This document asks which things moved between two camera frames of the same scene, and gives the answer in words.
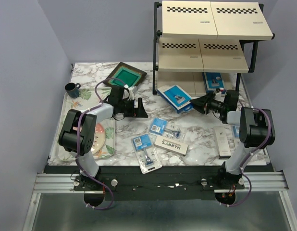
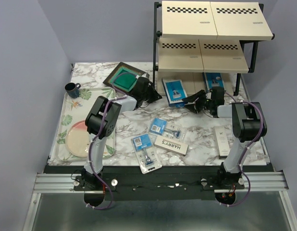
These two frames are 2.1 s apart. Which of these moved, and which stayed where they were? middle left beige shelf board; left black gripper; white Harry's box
Moved: left black gripper
Stayed: middle left beige shelf board; white Harry's box
